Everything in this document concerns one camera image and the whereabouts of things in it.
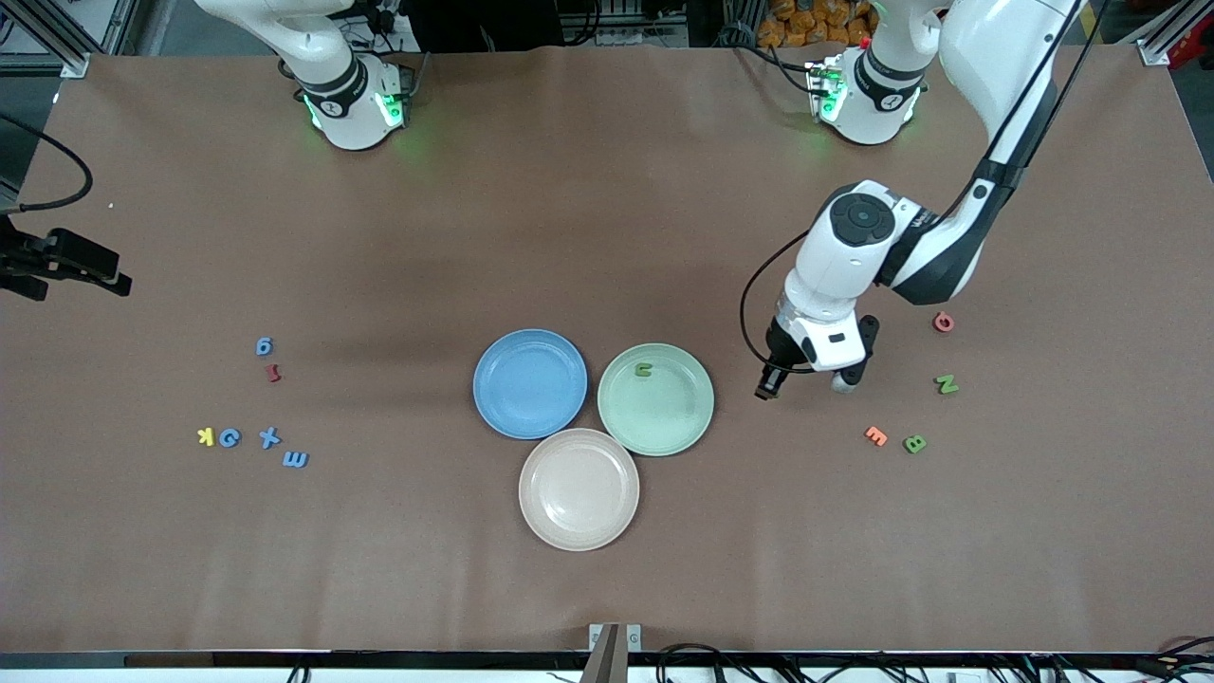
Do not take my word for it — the green plate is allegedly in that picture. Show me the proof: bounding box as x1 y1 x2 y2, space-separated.
597 342 715 457

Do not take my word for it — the brown paper table cover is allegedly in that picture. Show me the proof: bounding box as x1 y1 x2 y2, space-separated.
0 43 1214 657

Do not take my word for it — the pink plate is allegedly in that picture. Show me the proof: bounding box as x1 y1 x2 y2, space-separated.
518 428 641 552

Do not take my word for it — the blue plate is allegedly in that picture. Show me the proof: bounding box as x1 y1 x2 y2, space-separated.
472 328 589 440

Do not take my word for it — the orange packets pile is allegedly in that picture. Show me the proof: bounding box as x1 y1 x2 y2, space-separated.
759 0 878 48

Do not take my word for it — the white power strip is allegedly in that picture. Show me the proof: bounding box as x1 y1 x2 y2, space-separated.
384 0 437 34

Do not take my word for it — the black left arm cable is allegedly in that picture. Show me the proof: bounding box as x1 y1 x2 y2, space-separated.
740 0 1101 366

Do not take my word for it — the aluminium frame profile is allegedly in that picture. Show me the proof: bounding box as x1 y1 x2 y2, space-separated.
0 0 91 79
1138 0 1214 67

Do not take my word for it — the black looped cable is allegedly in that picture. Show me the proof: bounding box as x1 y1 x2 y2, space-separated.
654 643 736 683

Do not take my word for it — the black left base cable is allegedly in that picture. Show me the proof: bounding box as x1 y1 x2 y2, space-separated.
735 43 817 96

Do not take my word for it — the grey metal bracket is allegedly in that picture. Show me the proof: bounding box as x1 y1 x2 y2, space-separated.
588 623 643 654

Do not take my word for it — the grey-brown upright post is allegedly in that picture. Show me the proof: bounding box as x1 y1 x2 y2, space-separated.
580 623 622 683

